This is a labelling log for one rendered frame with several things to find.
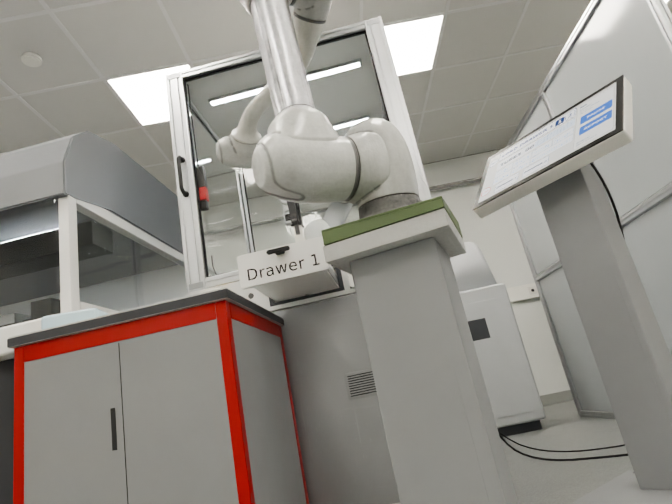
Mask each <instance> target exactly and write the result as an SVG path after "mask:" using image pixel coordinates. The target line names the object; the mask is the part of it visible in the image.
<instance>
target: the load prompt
mask: <svg viewBox="0 0 672 504"><path fill-rule="evenodd" d="M576 110H577V108H575V109H573V110H572V111H570V112H568V113H567V114H565V115H564V116H562V117H560V118H559V119H557V120H555V121H554V122H552V123H550V124H549V125H547V126H546V127H544V128H542V129H541V130H539V131H537V132H536V133H534V134H533V135H531V136H529V137H528V138H526V139H524V140H523V141H521V142H519V143H518V144H516V145H515V146H513V147H511V148H510V149H508V150H506V151H505V152H503V153H502V154H501V155H500V159H499V162H500V161H501V160H503V159H505V158H506V157H508V156H510V155H511V154H513V153H515V152H516V151H518V150H520V149H521V148H523V147H525V146H526V145H528V144H530V143H531V142H533V141H535V140H536V139H538V138H540V137H541V136H543V135H545V134H546V133H548V132H550V131H551V130H553V129H555V128H556V127H558V126H560V125H561V124H563V123H565V122H566V121H568V120H570V119H571V118H573V117H575V116H576Z"/></svg>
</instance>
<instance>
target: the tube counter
mask: <svg viewBox="0 0 672 504"><path fill-rule="evenodd" d="M575 118H576V117H575ZM575 118H574V119H572V120H570V121H569V122H567V123H565V124H564V125H562V126H560V127H559V128H557V129H555V130H554V131H552V132H550V133H549V134H547V135H545V136H544V137H542V138H540V139H539V140H537V141H535V142H534V143H532V144H530V145H529V146H527V147H525V152H524V154H526V153H528V152H529V151H531V150H533V149H534V148H536V147H538V146H540V145H541V144H543V143H545V142H546V141H548V140H550V139H552V138H553V137H555V136H557V135H558V134H560V133H562V132H563V131H565V130H567V129H569V128H570V127H572V126H574V125H575Z"/></svg>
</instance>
